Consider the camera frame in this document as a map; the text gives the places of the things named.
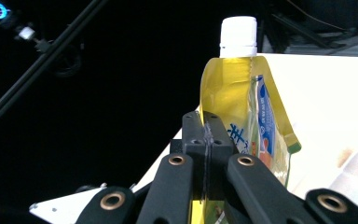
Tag yellow spout pouch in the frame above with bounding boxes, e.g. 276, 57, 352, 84
189, 16, 303, 224

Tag black diagonal pole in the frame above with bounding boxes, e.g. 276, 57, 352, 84
0, 0, 110, 138

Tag white plastic container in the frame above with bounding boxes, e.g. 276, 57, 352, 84
132, 53, 358, 224

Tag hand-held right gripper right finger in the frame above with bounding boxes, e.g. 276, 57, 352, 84
202, 111, 240, 201

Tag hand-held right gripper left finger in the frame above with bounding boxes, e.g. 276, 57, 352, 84
170, 111, 209, 201

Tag small white cube fitting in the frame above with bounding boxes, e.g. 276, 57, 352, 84
17, 25, 37, 41

